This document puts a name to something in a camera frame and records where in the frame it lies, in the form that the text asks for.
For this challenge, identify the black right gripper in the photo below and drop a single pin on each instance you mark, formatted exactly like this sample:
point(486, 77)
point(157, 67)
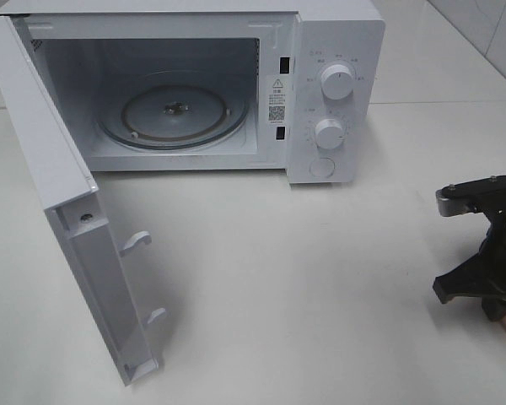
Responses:
point(484, 274)

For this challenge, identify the round white door button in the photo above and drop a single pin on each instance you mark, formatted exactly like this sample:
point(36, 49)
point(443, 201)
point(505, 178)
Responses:
point(322, 168)

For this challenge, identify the white microwave door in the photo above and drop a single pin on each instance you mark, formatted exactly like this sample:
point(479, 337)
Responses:
point(72, 206)

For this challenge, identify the lower white microwave knob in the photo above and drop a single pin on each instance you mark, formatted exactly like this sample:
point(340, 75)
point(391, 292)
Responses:
point(329, 134)

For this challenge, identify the white microwave knob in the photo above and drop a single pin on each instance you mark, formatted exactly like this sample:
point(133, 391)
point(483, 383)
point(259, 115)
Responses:
point(329, 134)
point(337, 81)

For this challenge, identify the upper white microwave knob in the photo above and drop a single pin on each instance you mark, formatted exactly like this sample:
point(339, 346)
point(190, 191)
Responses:
point(337, 81)

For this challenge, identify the white microwave oven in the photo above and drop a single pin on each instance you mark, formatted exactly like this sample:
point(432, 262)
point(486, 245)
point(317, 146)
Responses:
point(84, 47)

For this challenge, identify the glass microwave turntable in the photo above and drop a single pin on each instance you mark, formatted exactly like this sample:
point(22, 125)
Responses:
point(173, 110)

